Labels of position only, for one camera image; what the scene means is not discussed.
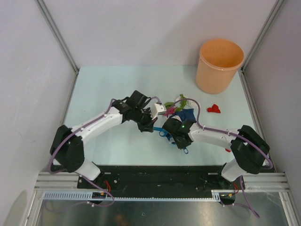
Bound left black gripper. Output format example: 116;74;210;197
132;107;157;132

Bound blue hand brush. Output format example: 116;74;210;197
153;127;171;140

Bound blue plastic dustpan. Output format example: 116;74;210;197
164;109;196;154

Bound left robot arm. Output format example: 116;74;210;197
50;90;166;188

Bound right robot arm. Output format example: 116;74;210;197
163;116;273;189

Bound orange plastic bucket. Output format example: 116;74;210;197
196;38;244;94

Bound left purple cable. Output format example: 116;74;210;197
44;96;163;212

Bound purple cable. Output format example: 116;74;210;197
169;98;274;219
44;96;163;212

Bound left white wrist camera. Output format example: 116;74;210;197
150;103;166;119

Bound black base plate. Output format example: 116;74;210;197
77;165;237;205

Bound grey cable duct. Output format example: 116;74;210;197
40;189;222;203

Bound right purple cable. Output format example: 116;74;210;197
169;98;274;219

